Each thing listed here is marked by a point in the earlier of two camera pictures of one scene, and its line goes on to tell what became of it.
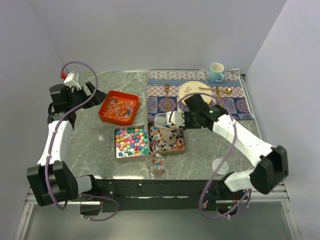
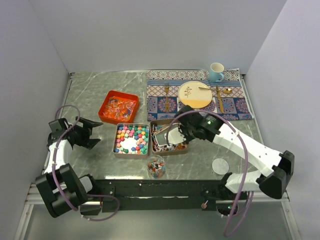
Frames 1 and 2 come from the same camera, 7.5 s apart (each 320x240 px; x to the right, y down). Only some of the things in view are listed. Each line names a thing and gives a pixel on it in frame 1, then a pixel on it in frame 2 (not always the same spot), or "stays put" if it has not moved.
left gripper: [95, 98] to [87, 142]
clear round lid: [223, 169] stays put
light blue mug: [215, 72] stays put
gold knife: [219, 96] stays put
